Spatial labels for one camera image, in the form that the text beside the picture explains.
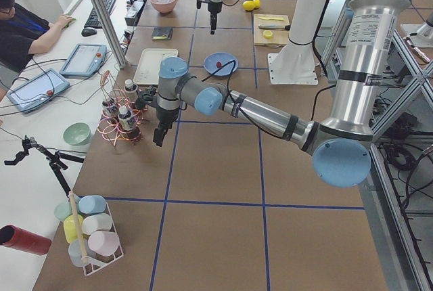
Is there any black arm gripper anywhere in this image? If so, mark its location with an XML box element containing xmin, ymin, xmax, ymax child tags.
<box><xmin>196</xmin><ymin>0</ymin><xmax>223</xmax><ymax>29</ymax></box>

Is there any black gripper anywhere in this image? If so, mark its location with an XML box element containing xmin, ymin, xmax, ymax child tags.
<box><xmin>153</xmin><ymin>106</ymin><xmax>179</xmax><ymax>147</ymax></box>

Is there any light blue plate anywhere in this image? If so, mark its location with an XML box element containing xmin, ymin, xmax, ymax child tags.
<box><xmin>203</xmin><ymin>52</ymin><xmax>238</xmax><ymax>76</ymax></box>

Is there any yellow lemon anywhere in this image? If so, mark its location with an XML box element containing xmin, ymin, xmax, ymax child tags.
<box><xmin>242</xmin><ymin>0</ymin><xmax>256</xmax><ymax>12</ymax></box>

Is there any bottle white cap lower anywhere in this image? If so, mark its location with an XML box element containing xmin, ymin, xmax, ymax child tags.
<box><xmin>118</xmin><ymin>106</ymin><xmax>136</xmax><ymax>132</ymax></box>

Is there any bottle white cap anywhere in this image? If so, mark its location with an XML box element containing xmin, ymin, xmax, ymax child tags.
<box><xmin>118</xmin><ymin>106</ymin><xmax>136</xmax><ymax>132</ymax></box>
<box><xmin>124</xmin><ymin>79</ymin><xmax>138</xmax><ymax>102</ymax></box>
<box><xmin>101</xmin><ymin>96</ymin><xmax>118</xmax><ymax>117</ymax></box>

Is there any yellow plastic knife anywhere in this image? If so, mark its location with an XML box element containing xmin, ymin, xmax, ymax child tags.
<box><xmin>258</xmin><ymin>16</ymin><xmax>285</xmax><ymax>21</ymax></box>

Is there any bottle white cap right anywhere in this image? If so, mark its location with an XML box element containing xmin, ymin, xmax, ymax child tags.
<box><xmin>124</xmin><ymin>79</ymin><xmax>138</xmax><ymax>102</ymax></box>

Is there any wooden cutting board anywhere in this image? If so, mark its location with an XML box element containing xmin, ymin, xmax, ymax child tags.
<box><xmin>253</xmin><ymin>14</ymin><xmax>290</xmax><ymax>46</ymax></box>

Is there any bottle white cap left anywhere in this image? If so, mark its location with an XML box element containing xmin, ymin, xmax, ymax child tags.
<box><xmin>101</xmin><ymin>96</ymin><xmax>118</xmax><ymax>117</ymax></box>

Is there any lemon half slice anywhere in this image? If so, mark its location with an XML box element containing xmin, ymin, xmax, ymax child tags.
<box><xmin>263</xmin><ymin>30</ymin><xmax>273</xmax><ymax>39</ymax></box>

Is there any grey yellow folded cloth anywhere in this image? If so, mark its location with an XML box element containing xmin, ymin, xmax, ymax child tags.
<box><xmin>152</xmin><ymin>26</ymin><xmax>173</xmax><ymax>41</ymax></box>

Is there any cream tray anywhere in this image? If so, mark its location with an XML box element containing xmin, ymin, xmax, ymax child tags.
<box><xmin>133</xmin><ymin>48</ymin><xmax>179</xmax><ymax>86</ymax></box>

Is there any green bowl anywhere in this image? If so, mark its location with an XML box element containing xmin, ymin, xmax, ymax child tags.
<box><xmin>63</xmin><ymin>122</ymin><xmax>91</xmax><ymax>146</ymax></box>

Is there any blue cup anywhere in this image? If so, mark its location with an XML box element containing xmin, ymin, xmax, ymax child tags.
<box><xmin>78</xmin><ymin>195</ymin><xmax>106</xmax><ymax>215</ymax></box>

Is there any white cup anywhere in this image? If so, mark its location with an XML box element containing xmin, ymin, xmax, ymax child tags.
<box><xmin>82</xmin><ymin>213</ymin><xmax>112</xmax><ymax>235</ymax></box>

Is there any blue teach pendant far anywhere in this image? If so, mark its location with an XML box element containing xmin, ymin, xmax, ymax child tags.
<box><xmin>60</xmin><ymin>43</ymin><xmax>108</xmax><ymax>78</ymax></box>

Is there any blue teach pendant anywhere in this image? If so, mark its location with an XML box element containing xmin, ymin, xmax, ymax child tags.
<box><xmin>60</xmin><ymin>43</ymin><xmax>108</xmax><ymax>78</ymax></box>
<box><xmin>7</xmin><ymin>68</ymin><xmax>70</xmax><ymax>113</ymax></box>

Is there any pink cup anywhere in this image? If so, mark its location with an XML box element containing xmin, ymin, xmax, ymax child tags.
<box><xmin>88</xmin><ymin>231</ymin><xmax>120</xmax><ymax>256</ymax></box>

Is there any black keyboard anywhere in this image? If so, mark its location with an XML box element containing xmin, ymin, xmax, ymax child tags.
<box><xmin>83</xmin><ymin>0</ymin><xmax>117</xmax><ymax>29</ymax></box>

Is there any yellow cup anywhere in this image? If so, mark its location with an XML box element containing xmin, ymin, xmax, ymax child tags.
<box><xmin>63</xmin><ymin>215</ymin><xmax>78</xmax><ymax>244</ymax></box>

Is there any black computer mouse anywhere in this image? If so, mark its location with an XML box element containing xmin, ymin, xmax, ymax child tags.
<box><xmin>81</xmin><ymin>27</ymin><xmax>97</xmax><ymax>37</ymax></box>

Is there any blue teach pendant near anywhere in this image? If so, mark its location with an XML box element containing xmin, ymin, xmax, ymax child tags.
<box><xmin>7</xmin><ymin>68</ymin><xmax>70</xmax><ymax>113</ymax></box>

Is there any seated person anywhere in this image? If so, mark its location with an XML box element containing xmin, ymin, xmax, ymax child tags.
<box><xmin>1</xmin><ymin>0</ymin><xmax>74</xmax><ymax>72</ymax></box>

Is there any red cylinder can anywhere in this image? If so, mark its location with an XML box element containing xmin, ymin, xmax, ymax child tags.
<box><xmin>1</xmin><ymin>225</ymin><xmax>51</xmax><ymax>255</ymax></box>

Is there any copper wire bottle rack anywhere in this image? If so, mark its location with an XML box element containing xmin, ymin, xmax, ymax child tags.
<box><xmin>97</xmin><ymin>70</ymin><xmax>147</xmax><ymax>147</ymax></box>

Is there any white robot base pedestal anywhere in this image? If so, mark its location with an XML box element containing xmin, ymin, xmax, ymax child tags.
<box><xmin>269</xmin><ymin>0</ymin><xmax>327</xmax><ymax>85</ymax></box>

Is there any black camera tripod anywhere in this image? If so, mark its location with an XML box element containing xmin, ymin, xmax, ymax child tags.
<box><xmin>3</xmin><ymin>136</ymin><xmax>85</xmax><ymax>198</ymax></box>

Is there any white wire cup rack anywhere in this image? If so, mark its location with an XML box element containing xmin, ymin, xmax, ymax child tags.
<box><xmin>63</xmin><ymin>191</ymin><xmax>124</xmax><ymax>276</ymax></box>

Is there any aluminium frame post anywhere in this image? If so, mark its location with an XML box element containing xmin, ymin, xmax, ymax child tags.
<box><xmin>91</xmin><ymin>0</ymin><xmax>127</xmax><ymax>69</ymax></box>

